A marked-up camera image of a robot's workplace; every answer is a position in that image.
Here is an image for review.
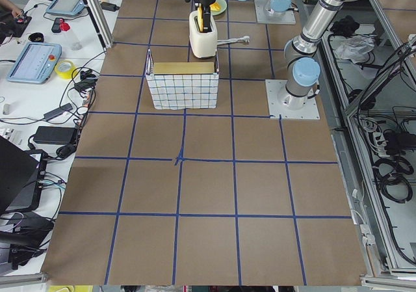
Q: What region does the white toaster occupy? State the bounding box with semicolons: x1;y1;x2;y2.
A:
189;10;218;59

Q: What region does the toast slice in toaster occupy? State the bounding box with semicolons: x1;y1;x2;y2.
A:
197;6;204;33

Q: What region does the triangular golden bread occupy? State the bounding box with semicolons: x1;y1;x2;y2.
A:
210;2;221;12

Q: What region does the light green plate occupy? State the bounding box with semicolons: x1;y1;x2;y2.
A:
210;0;227;16

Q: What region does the blue teach pendant far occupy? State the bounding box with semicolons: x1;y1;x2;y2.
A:
45;0;85;17

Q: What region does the blue teach pendant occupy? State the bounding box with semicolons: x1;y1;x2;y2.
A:
45;0;85;17
6;42;62;84

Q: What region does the red black tool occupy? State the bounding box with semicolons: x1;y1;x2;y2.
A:
51;18;71;33

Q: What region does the yellow tape roll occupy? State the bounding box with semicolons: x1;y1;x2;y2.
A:
54;60;77;79

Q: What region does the crumpled white cloth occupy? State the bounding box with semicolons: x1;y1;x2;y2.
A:
334;36;375;64

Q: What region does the black bowl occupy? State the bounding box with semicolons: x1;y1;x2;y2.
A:
28;33;44;43

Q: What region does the blue teach pendant near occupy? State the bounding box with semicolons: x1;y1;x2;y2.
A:
6;42;62;84

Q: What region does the black power brick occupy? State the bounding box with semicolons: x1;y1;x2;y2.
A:
33;126;77;145

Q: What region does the black laptop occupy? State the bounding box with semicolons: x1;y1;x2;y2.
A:
1;138;47;214

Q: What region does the white power cord with plug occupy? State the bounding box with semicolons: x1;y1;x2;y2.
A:
216;35;251;46

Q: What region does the checkered wire basket with wood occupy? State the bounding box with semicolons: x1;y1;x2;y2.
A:
146;51;220;110

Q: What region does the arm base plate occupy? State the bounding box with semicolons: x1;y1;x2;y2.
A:
254;0;296;25
265;79;320;120

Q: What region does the aluminium frame post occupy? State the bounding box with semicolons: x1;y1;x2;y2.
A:
83;0;114;50

